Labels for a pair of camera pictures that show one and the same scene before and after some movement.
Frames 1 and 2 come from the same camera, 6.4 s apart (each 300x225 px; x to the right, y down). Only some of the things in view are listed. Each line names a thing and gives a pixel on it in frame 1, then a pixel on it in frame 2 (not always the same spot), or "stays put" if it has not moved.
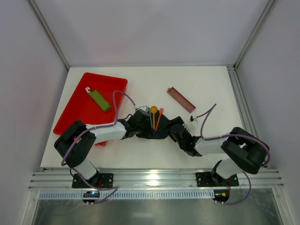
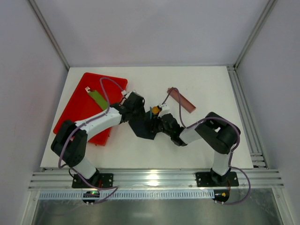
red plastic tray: x=92 y=102 stays put
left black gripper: x=145 y=124 → x=139 y=123
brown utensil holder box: x=175 y=94 stays put
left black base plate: x=100 y=180 stays put
